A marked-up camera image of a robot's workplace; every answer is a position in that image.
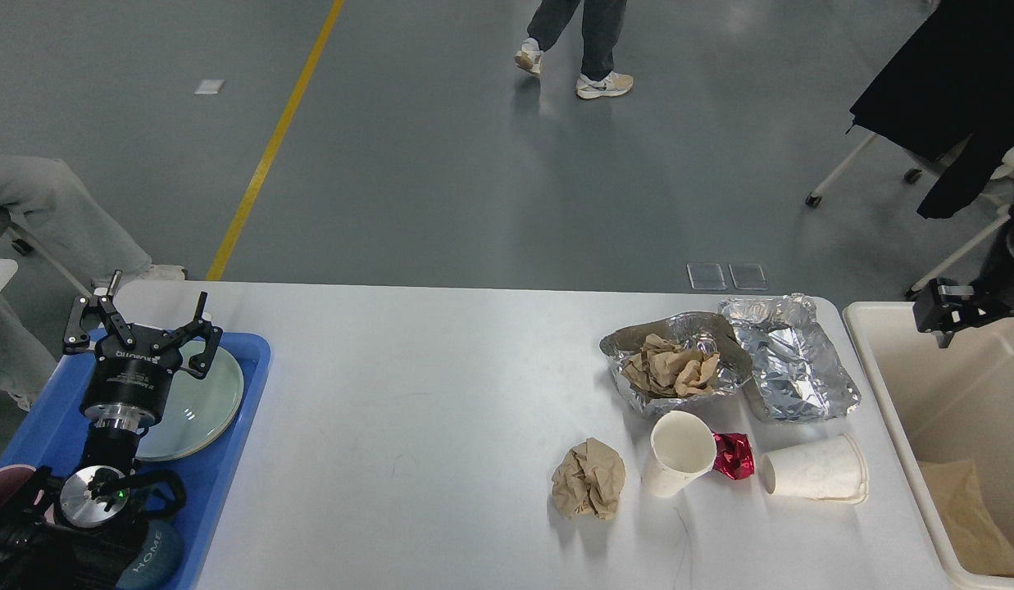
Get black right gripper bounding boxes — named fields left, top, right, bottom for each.
left=912, top=217, right=1014, bottom=350

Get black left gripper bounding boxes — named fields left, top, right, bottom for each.
left=63, top=271, right=223, bottom=427

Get mint green plate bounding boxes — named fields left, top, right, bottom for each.
left=163, top=347, right=244, bottom=415

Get pink ribbed mug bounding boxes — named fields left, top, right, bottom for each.
left=0, top=464, right=37, bottom=510

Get dark teal mug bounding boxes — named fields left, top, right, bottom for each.
left=116, top=520, right=182, bottom=589

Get aluminium foil with paper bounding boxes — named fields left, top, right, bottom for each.
left=599, top=312, right=753, bottom=417

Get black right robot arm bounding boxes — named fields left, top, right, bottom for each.
left=912, top=202, right=1014, bottom=350

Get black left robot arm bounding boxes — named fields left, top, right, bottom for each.
left=0, top=290, right=222, bottom=589

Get beige plastic bin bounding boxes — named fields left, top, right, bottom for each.
left=843, top=302, right=1014, bottom=589

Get blue plastic tray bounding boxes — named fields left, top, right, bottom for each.
left=0, top=331, right=271, bottom=589

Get crumpled aluminium foil sheet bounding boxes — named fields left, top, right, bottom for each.
left=719, top=293, right=862, bottom=424

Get grey chair with legs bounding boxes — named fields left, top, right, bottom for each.
left=0, top=205, right=98, bottom=312

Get seated person grey trousers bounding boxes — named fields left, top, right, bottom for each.
left=0, top=156, right=187, bottom=411

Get white tissue roll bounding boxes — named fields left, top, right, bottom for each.
left=759, top=434, right=869, bottom=504

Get black jacket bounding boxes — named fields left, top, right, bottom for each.
left=850, top=1, right=1014, bottom=218

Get red foil wrapper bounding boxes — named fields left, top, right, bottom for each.
left=712, top=432, right=757, bottom=481

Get crumpled brown paper in foil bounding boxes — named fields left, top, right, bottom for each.
left=621, top=334, right=720, bottom=399

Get white paper cup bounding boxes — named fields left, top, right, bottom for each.
left=641, top=411, right=717, bottom=499

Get crumpled brown paper ball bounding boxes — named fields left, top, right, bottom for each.
left=552, top=438, right=626, bottom=520

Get standing person in jeans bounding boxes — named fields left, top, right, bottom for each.
left=514, top=1, right=634, bottom=100

